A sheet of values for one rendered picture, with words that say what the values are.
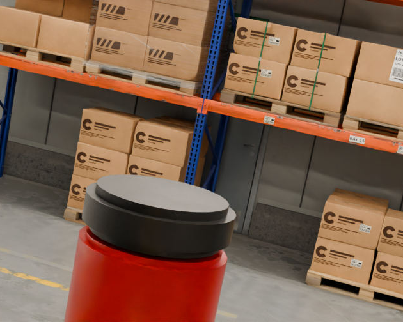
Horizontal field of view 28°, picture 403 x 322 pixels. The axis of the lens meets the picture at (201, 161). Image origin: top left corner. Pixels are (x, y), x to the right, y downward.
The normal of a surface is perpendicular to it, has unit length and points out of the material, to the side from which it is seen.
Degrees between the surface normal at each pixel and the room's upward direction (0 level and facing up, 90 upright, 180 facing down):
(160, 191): 0
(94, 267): 90
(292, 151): 90
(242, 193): 90
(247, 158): 90
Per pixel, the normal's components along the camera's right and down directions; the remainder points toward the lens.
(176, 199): 0.18, -0.97
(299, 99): -0.31, 0.17
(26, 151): -0.03, -0.69
